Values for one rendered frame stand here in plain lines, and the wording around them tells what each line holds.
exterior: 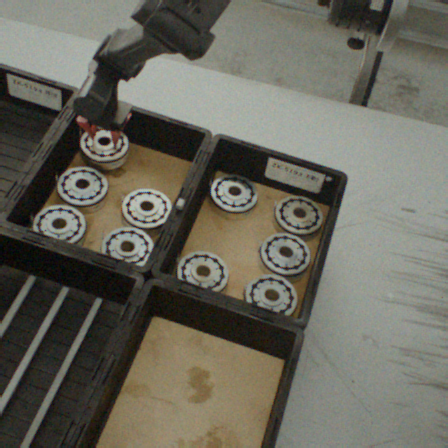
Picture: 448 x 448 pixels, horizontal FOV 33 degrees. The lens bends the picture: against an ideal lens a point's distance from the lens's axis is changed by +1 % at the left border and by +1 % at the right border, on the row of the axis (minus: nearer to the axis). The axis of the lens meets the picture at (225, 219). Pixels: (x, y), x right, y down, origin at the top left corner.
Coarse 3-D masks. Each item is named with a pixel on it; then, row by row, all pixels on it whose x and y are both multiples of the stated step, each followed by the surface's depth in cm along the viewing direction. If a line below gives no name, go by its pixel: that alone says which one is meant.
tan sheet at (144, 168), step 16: (80, 160) 162; (128, 160) 164; (144, 160) 164; (160, 160) 165; (176, 160) 166; (112, 176) 160; (128, 176) 161; (144, 176) 161; (160, 176) 162; (176, 176) 163; (112, 192) 158; (128, 192) 158; (160, 192) 159; (176, 192) 160; (112, 208) 155; (96, 224) 152; (112, 224) 152; (96, 240) 149
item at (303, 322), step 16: (240, 144) 157; (208, 160) 153; (288, 160) 157; (304, 160) 157; (336, 176) 156; (192, 192) 148; (336, 208) 150; (176, 224) 142; (160, 256) 137; (320, 256) 142; (320, 272) 139; (192, 288) 133; (208, 288) 134; (240, 304) 133; (288, 320) 132; (304, 320) 132
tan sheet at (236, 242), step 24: (264, 192) 163; (216, 216) 157; (264, 216) 159; (192, 240) 152; (216, 240) 153; (240, 240) 154; (264, 240) 155; (312, 240) 156; (240, 264) 150; (312, 264) 153; (240, 288) 147
